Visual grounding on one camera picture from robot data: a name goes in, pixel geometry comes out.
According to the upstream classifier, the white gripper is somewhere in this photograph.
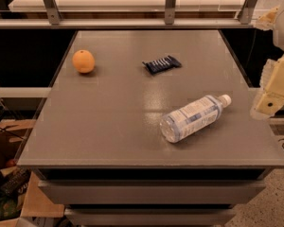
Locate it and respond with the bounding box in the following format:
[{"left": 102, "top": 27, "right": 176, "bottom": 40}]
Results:
[{"left": 250, "top": 1, "right": 284, "bottom": 120}]

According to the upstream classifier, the orange fruit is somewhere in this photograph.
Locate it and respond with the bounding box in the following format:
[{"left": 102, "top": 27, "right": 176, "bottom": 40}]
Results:
[{"left": 72, "top": 50, "right": 95, "bottom": 74}]

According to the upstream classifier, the dark blue snack packet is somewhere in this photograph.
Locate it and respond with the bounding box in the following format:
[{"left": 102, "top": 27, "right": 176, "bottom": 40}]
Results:
[{"left": 143, "top": 55, "right": 182, "bottom": 75}]

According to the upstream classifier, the clear plastic water bottle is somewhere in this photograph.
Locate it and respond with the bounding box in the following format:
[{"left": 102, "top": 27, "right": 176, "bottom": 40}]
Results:
[{"left": 160, "top": 95, "right": 232, "bottom": 143}]

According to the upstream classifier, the grey table drawer cabinet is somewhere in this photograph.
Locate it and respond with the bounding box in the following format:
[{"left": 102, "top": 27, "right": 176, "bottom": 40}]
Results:
[{"left": 18, "top": 30, "right": 284, "bottom": 227}]

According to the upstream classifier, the cardboard box with clutter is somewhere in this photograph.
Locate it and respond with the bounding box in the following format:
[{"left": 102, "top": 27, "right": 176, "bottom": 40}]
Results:
[{"left": 0, "top": 119, "right": 68, "bottom": 227}]

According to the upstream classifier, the metal shelf frame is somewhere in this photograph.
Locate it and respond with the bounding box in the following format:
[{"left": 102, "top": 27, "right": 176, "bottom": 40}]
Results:
[{"left": 0, "top": 0, "right": 284, "bottom": 29}]

